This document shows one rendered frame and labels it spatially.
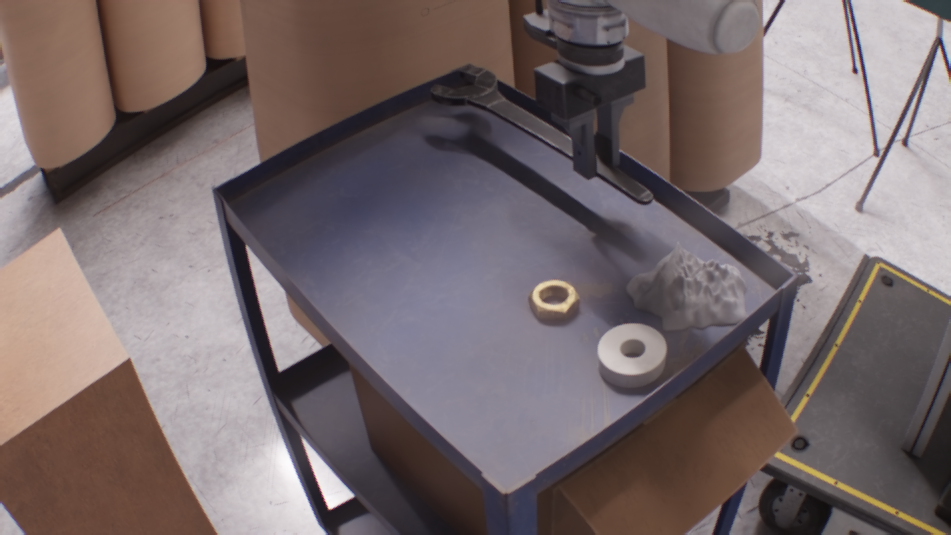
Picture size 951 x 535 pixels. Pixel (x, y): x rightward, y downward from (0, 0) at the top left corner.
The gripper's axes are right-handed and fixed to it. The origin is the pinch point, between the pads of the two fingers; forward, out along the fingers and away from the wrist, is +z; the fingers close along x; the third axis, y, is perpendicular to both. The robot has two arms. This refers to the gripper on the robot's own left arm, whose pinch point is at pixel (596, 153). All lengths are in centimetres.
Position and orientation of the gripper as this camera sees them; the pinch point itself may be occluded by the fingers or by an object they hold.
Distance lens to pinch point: 115.6
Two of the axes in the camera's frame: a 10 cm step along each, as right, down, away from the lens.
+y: 6.1, 4.9, -6.2
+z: 0.6, 7.5, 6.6
